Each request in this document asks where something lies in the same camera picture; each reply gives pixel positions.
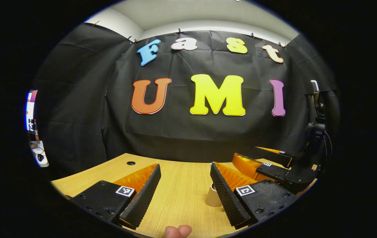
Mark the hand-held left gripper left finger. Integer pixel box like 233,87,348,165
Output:
70,163,162,230

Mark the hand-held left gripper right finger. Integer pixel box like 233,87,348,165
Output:
210,162,299,230

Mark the bright monitor screen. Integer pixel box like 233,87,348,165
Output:
25,90,38,133

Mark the beige cup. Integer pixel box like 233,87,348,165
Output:
206,183,223,208

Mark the black backdrop cloth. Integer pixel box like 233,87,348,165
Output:
31,22,341,180

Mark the wooden desktop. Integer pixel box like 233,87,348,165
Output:
50,153,318,238

